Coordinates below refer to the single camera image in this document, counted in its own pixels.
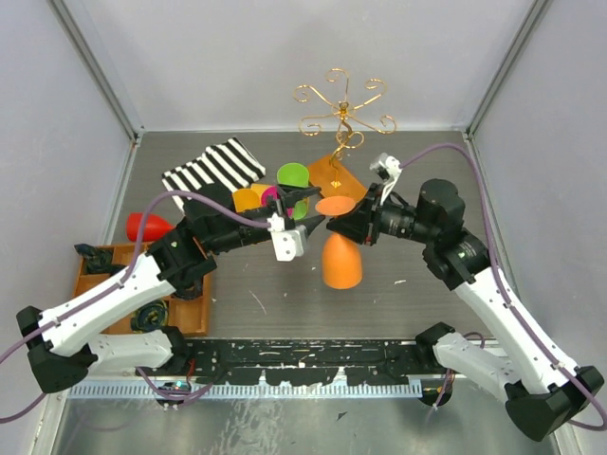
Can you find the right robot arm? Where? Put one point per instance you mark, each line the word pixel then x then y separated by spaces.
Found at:
pixel 541 386

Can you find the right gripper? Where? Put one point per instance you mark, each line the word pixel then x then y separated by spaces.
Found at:
pixel 364 223

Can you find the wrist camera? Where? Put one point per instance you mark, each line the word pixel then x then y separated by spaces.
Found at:
pixel 388 169
pixel 288 242

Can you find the rolled dark orange-floral tie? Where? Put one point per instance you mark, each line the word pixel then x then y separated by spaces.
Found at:
pixel 95 260

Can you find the rolled blue-yellow tie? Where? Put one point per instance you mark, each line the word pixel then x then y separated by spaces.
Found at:
pixel 149 317

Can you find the magenta plastic wine glass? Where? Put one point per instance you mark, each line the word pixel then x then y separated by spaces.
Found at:
pixel 272 196

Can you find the orange plastic wine glass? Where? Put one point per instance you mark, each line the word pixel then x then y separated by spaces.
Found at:
pixel 341 259

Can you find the yellow-orange plastic wine glass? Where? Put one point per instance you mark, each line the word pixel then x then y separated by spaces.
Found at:
pixel 246 199

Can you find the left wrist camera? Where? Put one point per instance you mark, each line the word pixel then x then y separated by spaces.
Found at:
pixel 288 242

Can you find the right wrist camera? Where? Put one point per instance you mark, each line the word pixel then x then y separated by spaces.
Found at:
pixel 388 169

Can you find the gold wire wine glass rack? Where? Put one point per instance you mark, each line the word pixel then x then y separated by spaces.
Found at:
pixel 328 173

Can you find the black white striped cloth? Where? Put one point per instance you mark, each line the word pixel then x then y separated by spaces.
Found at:
pixel 229 164

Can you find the yellow plastic wine glass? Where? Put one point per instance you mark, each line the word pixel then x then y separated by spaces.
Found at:
pixel 259 188

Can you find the white slotted cable duct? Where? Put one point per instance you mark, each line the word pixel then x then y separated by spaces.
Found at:
pixel 134 389

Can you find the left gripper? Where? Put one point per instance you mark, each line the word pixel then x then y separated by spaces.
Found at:
pixel 290 194

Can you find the red plastic wine glass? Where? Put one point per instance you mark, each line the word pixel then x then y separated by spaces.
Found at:
pixel 154 228

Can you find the green plastic wine glass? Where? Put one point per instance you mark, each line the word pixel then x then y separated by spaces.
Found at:
pixel 296 175

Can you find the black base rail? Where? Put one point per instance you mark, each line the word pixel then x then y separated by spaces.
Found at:
pixel 306 362

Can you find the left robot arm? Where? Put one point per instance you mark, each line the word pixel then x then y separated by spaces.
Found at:
pixel 67 342

